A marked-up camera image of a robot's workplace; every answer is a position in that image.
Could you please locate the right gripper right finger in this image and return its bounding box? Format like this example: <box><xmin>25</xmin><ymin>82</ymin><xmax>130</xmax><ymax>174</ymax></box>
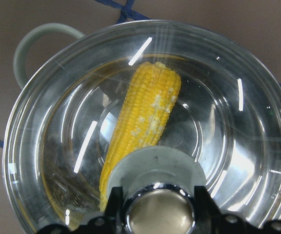
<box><xmin>194</xmin><ymin>186</ymin><xmax>221</xmax><ymax>232</ymax></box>

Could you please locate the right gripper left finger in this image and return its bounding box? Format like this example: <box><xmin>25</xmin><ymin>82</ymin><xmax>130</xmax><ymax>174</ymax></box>
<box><xmin>105</xmin><ymin>186</ymin><xmax>124</xmax><ymax>227</ymax></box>

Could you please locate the yellow corn cob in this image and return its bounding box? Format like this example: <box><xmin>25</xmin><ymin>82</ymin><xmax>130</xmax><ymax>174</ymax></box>
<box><xmin>99</xmin><ymin>62</ymin><xmax>181</xmax><ymax>212</ymax></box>

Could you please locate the glass pot lid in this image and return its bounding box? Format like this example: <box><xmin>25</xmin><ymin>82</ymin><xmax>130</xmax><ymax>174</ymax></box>
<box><xmin>2</xmin><ymin>19</ymin><xmax>281</xmax><ymax>234</ymax></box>

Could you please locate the brown paper table cover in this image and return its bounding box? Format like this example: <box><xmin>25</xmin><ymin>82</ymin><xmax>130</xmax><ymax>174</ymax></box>
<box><xmin>0</xmin><ymin>0</ymin><xmax>281</xmax><ymax>234</ymax></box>

